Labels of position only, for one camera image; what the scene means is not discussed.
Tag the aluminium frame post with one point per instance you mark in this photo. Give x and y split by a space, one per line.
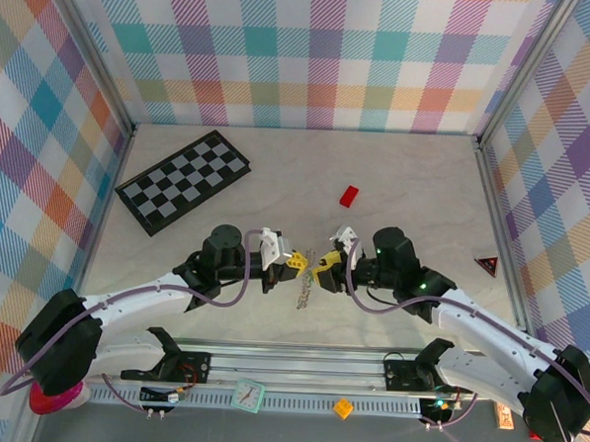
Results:
525 70
95 62

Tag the aluminium extrusion rail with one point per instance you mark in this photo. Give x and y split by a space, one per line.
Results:
292 367

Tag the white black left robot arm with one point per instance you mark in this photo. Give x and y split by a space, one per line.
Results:
132 296

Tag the small red toy brick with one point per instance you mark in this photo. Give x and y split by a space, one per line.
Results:
349 196

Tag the yellow toy brick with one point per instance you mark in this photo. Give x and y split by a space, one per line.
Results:
343 408

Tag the teal square clock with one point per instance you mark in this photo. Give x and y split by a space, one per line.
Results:
248 397

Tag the grey keyring holder with rings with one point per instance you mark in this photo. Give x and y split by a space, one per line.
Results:
308 276

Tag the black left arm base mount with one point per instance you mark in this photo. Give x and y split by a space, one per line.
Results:
193 366

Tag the pink round bowl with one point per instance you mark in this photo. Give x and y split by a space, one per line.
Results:
53 404

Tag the small black controller board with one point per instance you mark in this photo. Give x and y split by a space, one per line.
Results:
154 396
438 412

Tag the black red triangle badge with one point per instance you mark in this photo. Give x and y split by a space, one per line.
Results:
487 265

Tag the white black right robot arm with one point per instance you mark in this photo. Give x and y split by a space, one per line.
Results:
492 330

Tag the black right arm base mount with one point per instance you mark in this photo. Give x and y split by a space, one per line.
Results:
401 375

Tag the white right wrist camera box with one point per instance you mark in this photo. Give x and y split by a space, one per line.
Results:
346 236

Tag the aluminium side rail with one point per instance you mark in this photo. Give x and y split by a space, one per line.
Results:
507 242
101 221

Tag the black grey chessboard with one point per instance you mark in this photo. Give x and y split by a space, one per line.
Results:
183 183

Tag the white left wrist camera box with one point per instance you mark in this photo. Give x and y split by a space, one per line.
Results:
269 247

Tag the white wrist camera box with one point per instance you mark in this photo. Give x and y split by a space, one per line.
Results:
346 236
269 247

